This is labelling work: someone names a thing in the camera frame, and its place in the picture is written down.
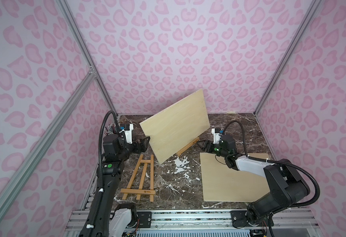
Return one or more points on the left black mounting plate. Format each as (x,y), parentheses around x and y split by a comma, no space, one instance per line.
(140,219)

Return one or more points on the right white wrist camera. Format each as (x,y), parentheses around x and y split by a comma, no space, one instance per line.
(217,134)

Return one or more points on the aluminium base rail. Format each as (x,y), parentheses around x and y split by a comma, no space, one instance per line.
(295,222)

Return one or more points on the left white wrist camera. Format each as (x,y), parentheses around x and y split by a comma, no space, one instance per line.
(128,128)

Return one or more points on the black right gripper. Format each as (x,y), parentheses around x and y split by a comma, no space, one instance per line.
(210,146)

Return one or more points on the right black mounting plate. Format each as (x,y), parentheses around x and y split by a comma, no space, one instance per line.
(241,217)

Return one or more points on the small wooden easel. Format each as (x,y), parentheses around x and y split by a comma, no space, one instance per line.
(142,167)
(190,144)

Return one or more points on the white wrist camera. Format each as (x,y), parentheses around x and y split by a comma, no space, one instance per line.
(217,134)
(128,128)

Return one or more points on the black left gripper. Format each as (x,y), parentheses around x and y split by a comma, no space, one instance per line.
(140,144)

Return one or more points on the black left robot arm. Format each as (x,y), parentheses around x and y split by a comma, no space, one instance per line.
(113,152)

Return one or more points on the light wooden board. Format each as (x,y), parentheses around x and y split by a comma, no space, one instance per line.
(173,128)
(221,183)

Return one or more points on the black mounting plate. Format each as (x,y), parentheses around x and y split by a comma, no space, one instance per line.
(241,217)
(140,219)

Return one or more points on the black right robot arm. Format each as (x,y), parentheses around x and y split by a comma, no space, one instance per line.
(286,185)

